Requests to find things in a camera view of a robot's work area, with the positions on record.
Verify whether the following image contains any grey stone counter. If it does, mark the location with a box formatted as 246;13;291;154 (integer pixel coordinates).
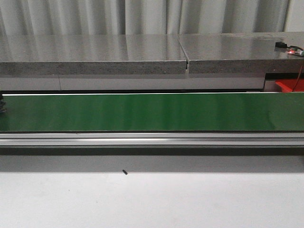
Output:
0;31;304;92

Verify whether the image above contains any small sensor circuit board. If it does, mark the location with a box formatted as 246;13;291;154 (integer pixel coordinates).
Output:
275;42;304;57

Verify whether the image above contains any aluminium conveyor frame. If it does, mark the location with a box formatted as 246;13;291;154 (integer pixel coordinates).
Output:
0;132;304;148

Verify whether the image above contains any green conveyor belt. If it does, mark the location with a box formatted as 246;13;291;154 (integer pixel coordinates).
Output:
0;93;304;132

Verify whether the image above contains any yellow mushroom push button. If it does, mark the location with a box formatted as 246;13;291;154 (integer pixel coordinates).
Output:
0;94;7;113

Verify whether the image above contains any red plastic tray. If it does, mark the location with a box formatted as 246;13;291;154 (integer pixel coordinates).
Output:
275;79;304;93

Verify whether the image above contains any white pleated curtain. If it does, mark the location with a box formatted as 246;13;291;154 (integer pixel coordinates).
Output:
0;0;304;35

